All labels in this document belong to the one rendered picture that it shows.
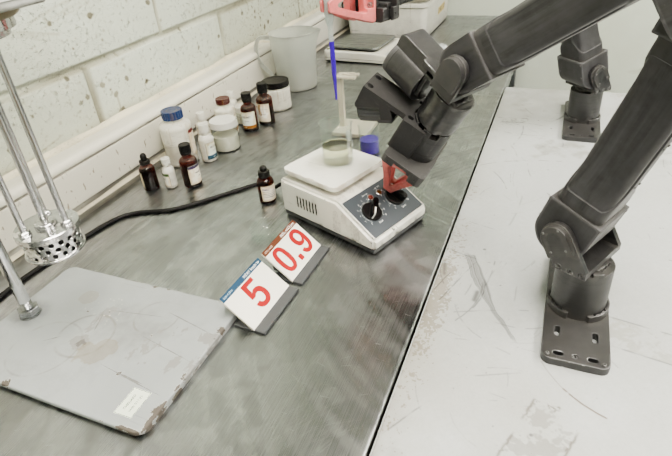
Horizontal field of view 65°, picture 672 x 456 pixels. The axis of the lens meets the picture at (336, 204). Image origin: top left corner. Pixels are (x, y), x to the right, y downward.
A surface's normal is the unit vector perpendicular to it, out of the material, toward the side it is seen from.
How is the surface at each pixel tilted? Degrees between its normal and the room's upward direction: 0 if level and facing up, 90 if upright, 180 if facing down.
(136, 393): 2
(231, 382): 0
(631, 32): 90
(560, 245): 90
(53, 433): 0
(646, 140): 91
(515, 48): 87
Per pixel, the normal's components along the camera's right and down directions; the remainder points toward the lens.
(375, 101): -0.48, 0.59
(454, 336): -0.07, -0.85
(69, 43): 0.92, 0.14
